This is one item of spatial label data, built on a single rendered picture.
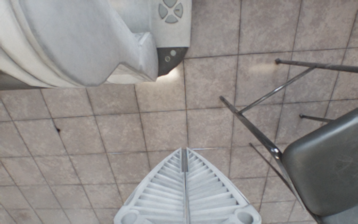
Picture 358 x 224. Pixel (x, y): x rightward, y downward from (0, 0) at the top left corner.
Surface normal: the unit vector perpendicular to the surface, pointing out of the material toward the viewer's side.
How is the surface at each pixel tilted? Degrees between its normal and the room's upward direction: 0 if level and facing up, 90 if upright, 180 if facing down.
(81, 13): 90
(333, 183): 0
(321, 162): 0
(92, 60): 89
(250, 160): 0
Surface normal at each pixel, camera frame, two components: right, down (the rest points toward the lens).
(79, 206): -0.01, 0.36
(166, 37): 0.01, 0.86
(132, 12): 0.00, 0.66
